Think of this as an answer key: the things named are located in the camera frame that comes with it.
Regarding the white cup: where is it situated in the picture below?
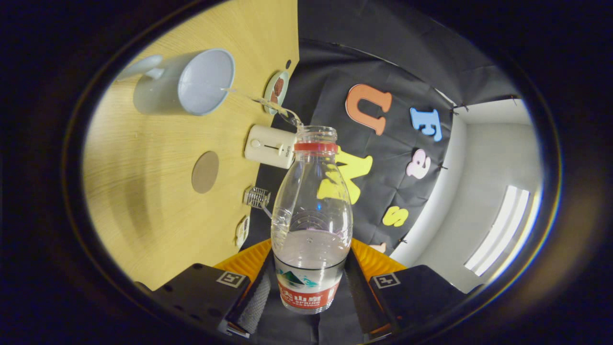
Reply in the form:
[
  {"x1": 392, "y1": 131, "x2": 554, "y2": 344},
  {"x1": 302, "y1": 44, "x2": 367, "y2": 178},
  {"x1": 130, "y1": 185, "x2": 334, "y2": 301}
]
[{"x1": 117, "y1": 48, "x2": 236, "y2": 116}]

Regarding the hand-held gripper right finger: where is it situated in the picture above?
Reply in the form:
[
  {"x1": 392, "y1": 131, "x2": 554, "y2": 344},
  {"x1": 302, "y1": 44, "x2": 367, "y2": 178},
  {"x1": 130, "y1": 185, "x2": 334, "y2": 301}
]
[{"x1": 345, "y1": 238, "x2": 482, "y2": 336}]

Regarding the wooden table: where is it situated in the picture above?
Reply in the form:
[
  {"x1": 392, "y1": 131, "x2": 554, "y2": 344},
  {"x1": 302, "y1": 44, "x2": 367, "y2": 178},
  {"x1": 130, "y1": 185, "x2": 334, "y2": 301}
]
[{"x1": 82, "y1": 0, "x2": 300, "y2": 290}]

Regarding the long ceiling light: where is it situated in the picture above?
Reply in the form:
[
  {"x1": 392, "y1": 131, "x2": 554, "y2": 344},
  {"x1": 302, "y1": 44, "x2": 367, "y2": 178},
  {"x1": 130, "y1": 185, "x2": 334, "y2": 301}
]
[{"x1": 464, "y1": 185, "x2": 539, "y2": 277}]

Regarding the white toaster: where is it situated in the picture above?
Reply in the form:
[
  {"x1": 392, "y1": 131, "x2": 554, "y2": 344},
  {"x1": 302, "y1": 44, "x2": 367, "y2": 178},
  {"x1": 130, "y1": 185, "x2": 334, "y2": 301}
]
[{"x1": 244, "y1": 125, "x2": 297, "y2": 169}]

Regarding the clear plastic juice bottle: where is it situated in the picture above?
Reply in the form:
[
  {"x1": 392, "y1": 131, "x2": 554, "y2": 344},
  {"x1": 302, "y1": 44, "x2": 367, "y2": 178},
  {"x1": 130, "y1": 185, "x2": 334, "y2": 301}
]
[{"x1": 271, "y1": 126, "x2": 353, "y2": 314}]

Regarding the small white sauce dish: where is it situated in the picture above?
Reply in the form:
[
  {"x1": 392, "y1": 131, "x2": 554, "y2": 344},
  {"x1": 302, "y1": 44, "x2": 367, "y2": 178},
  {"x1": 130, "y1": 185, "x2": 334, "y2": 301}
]
[{"x1": 236, "y1": 215, "x2": 250, "y2": 248}]

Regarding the small metal mesh basket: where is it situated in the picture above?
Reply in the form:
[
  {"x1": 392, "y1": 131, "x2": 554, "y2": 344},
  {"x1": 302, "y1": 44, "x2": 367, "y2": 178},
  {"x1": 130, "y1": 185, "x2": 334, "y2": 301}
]
[{"x1": 243, "y1": 186, "x2": 272, "y2": 219}]

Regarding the pale green plate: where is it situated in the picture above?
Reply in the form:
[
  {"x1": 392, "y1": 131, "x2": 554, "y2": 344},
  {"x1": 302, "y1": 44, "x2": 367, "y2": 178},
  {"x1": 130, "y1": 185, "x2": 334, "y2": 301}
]
[{"x1": 263, "y1": 70, "x2": 290, "y2": 115}]

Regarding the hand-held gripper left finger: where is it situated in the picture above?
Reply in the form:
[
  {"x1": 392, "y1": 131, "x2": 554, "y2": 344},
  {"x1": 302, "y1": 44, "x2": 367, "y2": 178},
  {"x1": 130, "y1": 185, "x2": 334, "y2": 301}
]
[{"x1": 153, "y1": 239, "x2": 276, "y2": 338}]

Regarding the round brown coaster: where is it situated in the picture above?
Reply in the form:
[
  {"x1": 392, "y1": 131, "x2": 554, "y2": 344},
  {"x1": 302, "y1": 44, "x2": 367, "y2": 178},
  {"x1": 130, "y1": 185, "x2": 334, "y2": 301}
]
[{"x1": 192, "y1": 151, "x2": 220, "y2": 194}]

